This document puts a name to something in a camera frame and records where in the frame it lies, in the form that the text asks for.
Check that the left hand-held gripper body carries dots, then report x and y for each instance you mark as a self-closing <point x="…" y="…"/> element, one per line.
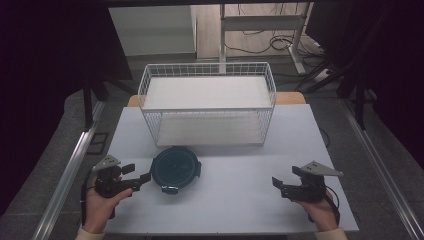
<point x="108" y="181"/>

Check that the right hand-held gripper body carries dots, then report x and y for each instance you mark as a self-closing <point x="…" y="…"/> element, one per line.
<point x="308" y="185"/>

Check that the dark teal round lid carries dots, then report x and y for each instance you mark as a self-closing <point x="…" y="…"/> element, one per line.
<point x="175" y="168"/>

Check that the person's left hand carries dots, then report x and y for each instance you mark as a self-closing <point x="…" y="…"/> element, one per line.
<point x="98" y="206"/>

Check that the person's right hand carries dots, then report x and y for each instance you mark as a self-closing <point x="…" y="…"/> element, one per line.
<point x="318" y="213"/>

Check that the wooden table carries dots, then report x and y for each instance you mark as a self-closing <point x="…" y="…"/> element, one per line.
<point x="293" y="98"/>

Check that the black metal stand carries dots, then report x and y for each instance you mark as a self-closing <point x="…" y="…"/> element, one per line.
<point x="88" y="106"/>
<point x="360" y="100"/>

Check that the white power strip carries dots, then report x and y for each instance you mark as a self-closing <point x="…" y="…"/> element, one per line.
<point x="323" y="75"/>

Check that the white cabinet panel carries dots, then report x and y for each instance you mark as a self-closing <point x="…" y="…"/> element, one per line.
<point x="151" y="30"/>

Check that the metal floor rail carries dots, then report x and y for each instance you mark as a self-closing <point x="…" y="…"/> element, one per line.
<point x="383" y="173"/>
<point x="66" y="173"/>

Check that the white desk frame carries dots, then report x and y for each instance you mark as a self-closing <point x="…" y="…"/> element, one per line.
<point x="263" y="22"/>

